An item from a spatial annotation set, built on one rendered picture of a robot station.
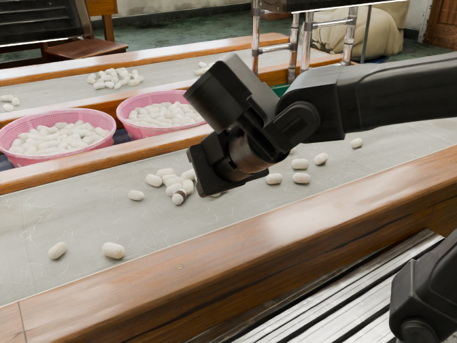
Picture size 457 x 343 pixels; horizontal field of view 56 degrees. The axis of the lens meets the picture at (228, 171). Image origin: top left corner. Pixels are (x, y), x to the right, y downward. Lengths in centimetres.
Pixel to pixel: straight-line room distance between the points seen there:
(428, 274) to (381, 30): 324
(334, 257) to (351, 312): 10
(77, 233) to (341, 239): 44
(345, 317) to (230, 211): 26
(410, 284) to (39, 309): 45
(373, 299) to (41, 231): 56
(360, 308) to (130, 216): 41
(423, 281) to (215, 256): 28
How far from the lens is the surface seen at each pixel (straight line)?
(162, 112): 119
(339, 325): 70
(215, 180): 55
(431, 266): 53
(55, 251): 71
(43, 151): 105
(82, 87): 145
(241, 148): 47
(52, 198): 87
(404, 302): 54
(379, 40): 370
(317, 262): 73
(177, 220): 76
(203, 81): 46
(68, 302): 61
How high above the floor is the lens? 119
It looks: 30 degrees down
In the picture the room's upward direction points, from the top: straight up
